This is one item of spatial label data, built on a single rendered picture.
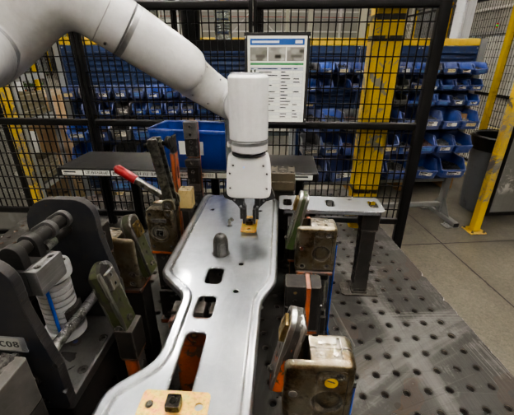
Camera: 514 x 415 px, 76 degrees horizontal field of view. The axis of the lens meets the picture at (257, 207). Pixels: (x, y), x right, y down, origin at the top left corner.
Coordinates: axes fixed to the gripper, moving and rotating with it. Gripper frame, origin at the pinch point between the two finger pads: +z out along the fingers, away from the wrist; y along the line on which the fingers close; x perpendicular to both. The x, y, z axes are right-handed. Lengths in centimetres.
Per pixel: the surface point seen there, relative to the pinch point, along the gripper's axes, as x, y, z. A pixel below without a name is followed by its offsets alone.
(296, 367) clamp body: -43.2, 9.6, -0.6
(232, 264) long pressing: -16.7, -2.0, 3.3
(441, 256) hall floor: 148, 131, 104
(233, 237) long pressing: -5.9, -3.2, 3.3
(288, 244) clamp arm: -7.4, 9.4, 3.9
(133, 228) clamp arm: -18.9, -20.2, -5.5
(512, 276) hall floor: 126, 170, 104
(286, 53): 55, 8, -35
